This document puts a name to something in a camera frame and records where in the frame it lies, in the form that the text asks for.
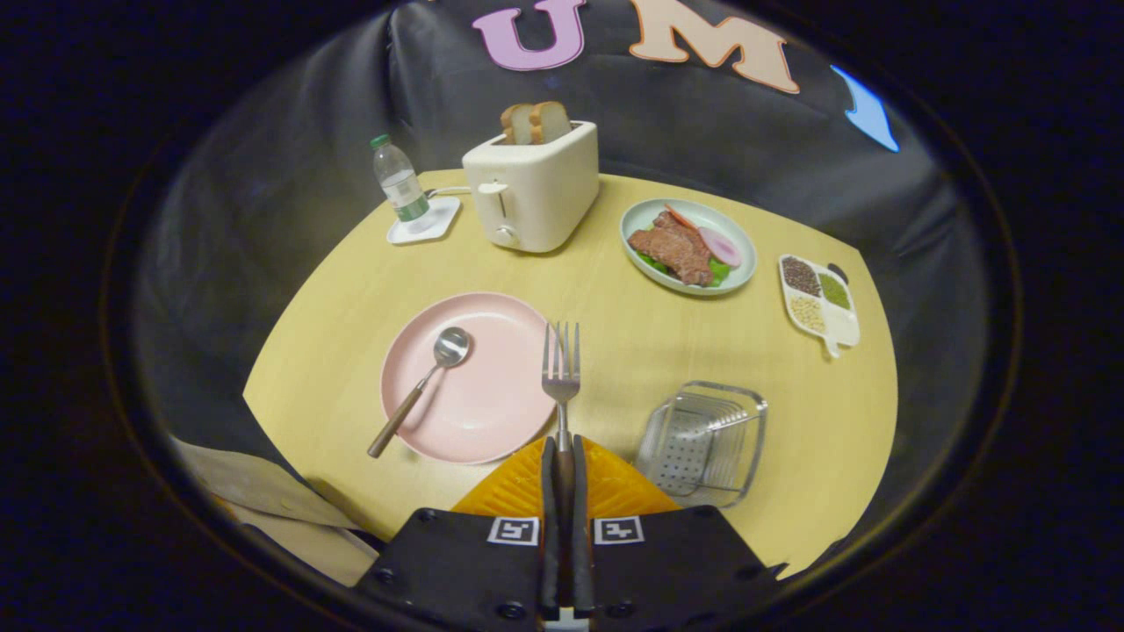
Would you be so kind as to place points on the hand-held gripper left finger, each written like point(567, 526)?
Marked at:
point(549, 527)

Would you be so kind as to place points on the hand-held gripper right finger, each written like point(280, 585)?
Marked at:
point(583, 527)

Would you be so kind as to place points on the clear plastic drainer box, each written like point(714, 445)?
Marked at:
point(702, 439)

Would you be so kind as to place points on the pink round plate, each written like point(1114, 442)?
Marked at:
point(492, 386)

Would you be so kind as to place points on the person's beige clothing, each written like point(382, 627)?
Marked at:
point(263, 491)

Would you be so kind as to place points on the green lettuce leaf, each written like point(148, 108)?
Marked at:
point(720, 274)

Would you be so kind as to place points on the brown steak piece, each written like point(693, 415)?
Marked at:
point(672, 250)

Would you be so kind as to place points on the pale green food plate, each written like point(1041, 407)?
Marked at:
point(739, 265)

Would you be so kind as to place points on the pink ham slice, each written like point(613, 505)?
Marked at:
point(720, 247)

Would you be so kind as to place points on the red tomato slice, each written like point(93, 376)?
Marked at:
point(678, 216)

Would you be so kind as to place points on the white square coaster tray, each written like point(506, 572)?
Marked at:
point(443, 218)

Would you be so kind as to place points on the white divided seasoning dish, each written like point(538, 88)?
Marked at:
point(821, 303)

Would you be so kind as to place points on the cream white toaster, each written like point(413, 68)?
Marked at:
point(536, 193)

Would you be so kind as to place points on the clear plastic water bottle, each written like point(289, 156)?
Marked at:
point(399, 180)

